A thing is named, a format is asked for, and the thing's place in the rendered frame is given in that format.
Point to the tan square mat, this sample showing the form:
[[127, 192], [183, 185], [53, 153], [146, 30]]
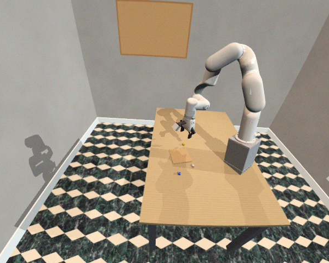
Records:
[[180, 155]]

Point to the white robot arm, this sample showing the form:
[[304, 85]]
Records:
[[252, 87]]

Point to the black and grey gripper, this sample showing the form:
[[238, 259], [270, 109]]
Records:
[[189, 126]]

